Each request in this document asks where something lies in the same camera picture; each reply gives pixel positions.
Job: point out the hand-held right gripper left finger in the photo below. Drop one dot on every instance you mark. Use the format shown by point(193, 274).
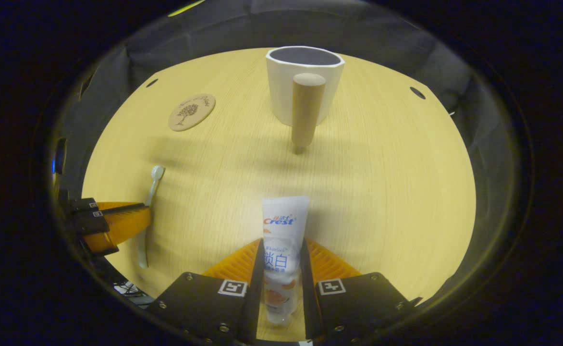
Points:
point(255, 298)

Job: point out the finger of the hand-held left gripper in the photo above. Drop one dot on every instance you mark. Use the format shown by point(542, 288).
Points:
point(83, 205)
point(91, 222)

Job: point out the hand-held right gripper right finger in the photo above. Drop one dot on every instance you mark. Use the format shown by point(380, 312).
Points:
point(308, 298)

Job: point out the white toothpaste tube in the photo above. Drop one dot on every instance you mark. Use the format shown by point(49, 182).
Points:
point(284, 230)

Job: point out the pale green toothbrush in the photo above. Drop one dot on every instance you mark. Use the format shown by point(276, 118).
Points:
point(152, 185)

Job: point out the round wooden coaster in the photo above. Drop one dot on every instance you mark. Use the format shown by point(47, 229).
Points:
point(191, 112)

